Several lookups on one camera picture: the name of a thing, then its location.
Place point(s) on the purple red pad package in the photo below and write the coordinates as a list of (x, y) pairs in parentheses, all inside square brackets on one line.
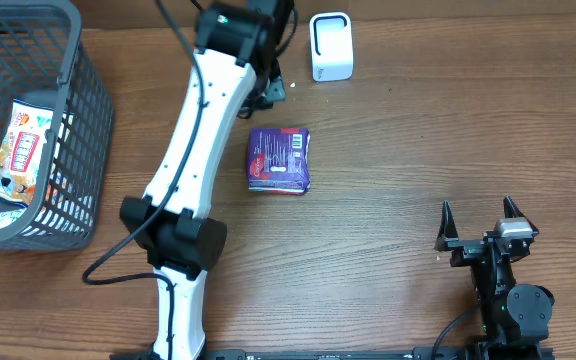
[(278, 160)]

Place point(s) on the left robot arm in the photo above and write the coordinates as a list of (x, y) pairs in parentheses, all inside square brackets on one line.
[(234, 69)]

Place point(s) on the white barcode scanner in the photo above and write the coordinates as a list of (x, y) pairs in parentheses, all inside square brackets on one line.
[(331, 41)]

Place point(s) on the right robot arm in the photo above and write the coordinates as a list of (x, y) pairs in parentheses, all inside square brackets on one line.
[(515, 316)]

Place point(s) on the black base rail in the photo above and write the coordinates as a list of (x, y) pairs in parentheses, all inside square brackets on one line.
[(418, 353)]

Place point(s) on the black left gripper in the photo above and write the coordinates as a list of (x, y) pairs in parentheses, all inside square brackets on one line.
[(275, 93)]

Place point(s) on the dark grey plastic basket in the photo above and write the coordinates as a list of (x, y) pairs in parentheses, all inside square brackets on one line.
[(44, 62)]

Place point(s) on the yellow snack bag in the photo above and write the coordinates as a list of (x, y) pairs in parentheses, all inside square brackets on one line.
[(21, 151)]

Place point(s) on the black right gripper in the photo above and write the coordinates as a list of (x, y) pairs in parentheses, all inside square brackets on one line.
[(465, 250)]

